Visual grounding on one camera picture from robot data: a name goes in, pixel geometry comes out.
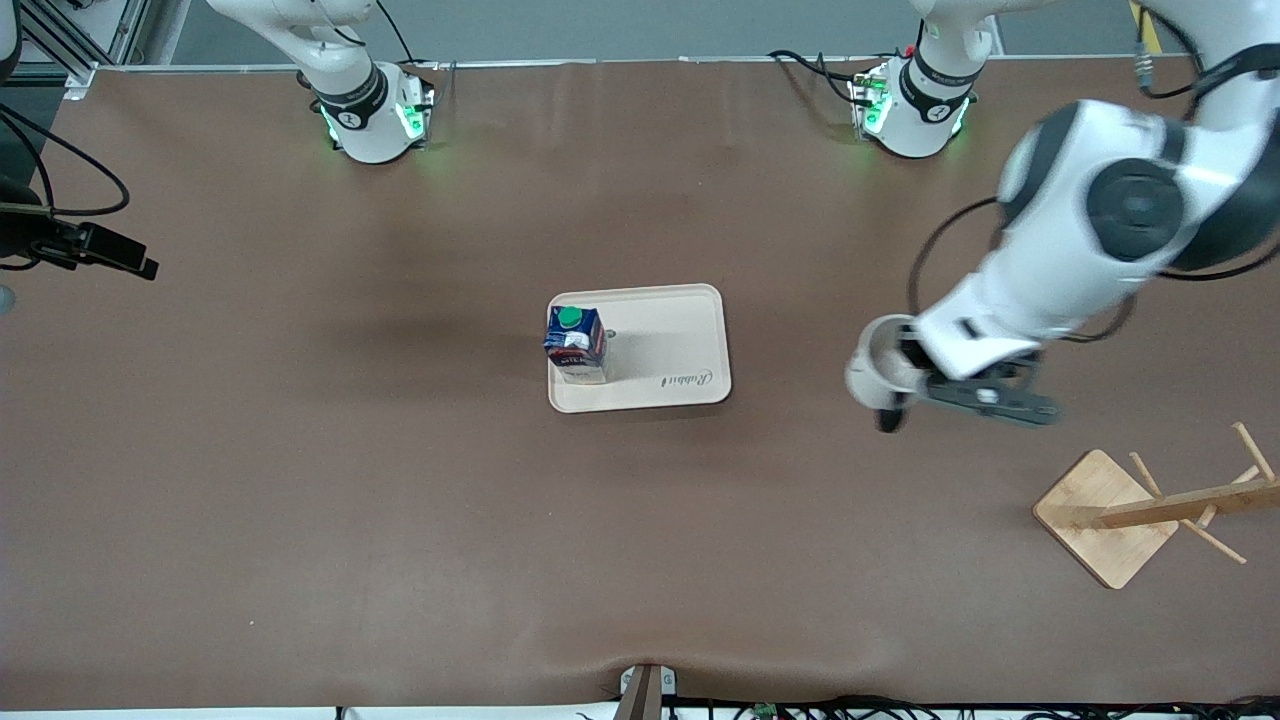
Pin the brown table cover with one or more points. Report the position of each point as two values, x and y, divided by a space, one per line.
400 550

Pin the wooden cup rack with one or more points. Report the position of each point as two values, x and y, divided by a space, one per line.
1100 520

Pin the beige rectangular tray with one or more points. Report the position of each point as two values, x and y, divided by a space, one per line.
660 350

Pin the aluminium frame profile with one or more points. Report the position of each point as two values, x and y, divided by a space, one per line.
60 45

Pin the blue milk carton green cap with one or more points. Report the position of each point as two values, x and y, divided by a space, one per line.
577 345

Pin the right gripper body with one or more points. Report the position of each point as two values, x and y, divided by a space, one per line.
28 238

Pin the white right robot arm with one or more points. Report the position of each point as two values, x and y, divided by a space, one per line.
365 130

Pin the yellow floor tape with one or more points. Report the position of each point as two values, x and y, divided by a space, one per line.
1138 15

